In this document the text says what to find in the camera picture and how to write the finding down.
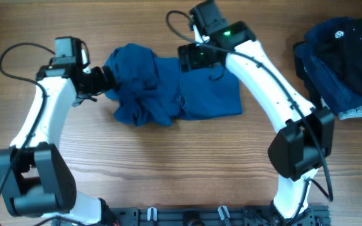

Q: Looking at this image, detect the blue polo shirt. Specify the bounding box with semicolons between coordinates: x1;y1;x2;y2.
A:
104;43;243;126

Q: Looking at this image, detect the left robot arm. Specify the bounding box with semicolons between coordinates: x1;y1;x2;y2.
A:
0;36;120;225

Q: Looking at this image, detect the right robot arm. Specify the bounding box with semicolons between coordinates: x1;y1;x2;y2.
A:
178;1;334;225

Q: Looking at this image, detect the black folded garment underneath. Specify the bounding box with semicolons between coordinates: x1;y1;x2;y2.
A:
293;41;327;109

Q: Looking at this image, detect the navy blue folded garment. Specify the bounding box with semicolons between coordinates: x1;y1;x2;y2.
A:
293;16;362;115

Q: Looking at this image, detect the left black cable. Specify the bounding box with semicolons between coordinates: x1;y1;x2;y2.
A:
0;42;56;226

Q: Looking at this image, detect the black cable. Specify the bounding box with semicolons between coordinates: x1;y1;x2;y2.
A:
165;10;334;217
0;42;56;226

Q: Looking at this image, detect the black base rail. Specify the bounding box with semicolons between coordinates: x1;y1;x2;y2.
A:
112;205;332;226

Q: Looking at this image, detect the right black cable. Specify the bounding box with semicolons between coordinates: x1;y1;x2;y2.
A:
165;10;334;217

